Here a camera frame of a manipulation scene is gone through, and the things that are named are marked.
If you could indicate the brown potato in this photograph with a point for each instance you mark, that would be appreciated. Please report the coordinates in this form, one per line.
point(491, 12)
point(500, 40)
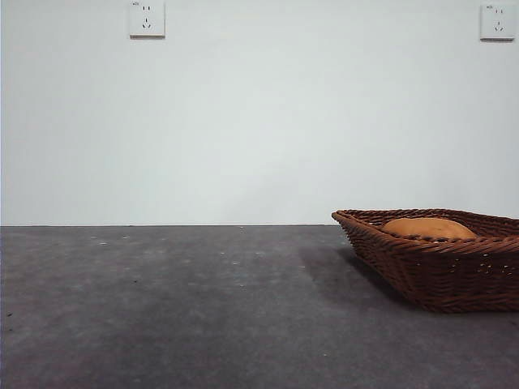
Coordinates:
point(430, 229)

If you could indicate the brown woven wicker basket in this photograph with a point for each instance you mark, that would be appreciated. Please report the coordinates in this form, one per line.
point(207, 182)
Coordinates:
point(438, 275)

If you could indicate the white wall socket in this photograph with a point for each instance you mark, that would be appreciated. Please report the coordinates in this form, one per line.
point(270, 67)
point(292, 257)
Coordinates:
point(495, 22)
point(147, 20)

